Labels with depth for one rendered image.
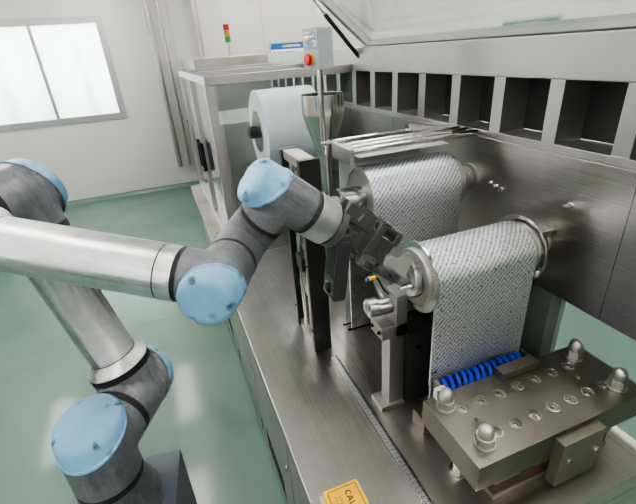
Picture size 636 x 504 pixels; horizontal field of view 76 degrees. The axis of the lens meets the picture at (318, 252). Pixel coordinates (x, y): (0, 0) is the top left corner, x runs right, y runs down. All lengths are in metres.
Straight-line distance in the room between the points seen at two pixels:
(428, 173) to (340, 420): 0.60
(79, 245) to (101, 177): 5.71
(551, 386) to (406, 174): 0.53
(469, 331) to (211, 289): 0.57
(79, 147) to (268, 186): 5.72
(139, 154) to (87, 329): 5.43
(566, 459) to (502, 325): 0.26
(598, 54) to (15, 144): 6.08
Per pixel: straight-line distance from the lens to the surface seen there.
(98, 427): 0.82
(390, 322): 0.88
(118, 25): 6.11
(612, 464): 1.06
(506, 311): 0.94
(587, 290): 0.99
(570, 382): 1.00
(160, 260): 0.55
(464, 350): 0.92
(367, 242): 0.67
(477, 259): 0.83
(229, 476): 2.09
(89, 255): 0.58
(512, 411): 0.90
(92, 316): 0.84
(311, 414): 1.03
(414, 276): 0.78
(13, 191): 0.77
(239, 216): 0.62
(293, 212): 0.60
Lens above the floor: 1.66
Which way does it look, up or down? 26 degrees down
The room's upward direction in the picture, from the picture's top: 4 degrees counter-clockwise
